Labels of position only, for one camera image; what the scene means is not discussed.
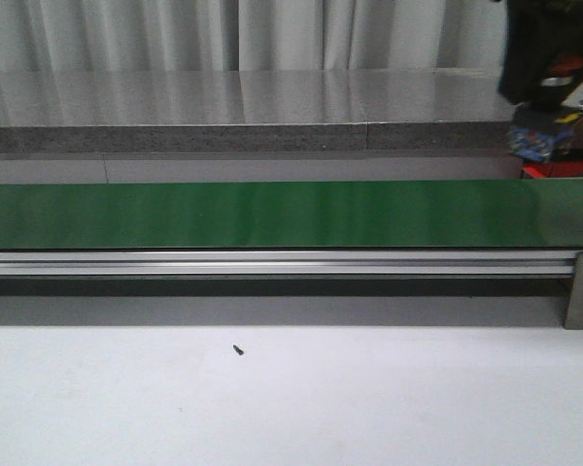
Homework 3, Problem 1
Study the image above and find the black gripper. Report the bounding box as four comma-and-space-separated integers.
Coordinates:
498, 1, 583, 111

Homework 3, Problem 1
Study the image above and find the white pleated curtain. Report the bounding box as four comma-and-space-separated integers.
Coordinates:
0, 1, 505, 73

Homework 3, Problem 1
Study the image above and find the aluminium conveyor rail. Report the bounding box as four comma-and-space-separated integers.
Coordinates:
0, 250, 578, 277

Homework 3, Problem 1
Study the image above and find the green conveyor belt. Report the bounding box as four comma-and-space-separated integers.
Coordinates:
0, 179, 583, 250

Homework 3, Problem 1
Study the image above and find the red emergency stop button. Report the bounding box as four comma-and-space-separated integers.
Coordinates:
507, 55, 583, 163

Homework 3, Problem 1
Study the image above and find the red plastic bin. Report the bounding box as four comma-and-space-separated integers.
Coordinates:
521, 160, 583, 179

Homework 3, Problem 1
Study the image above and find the grey stone counter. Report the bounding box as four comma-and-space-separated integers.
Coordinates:
0, 68, 514, 153

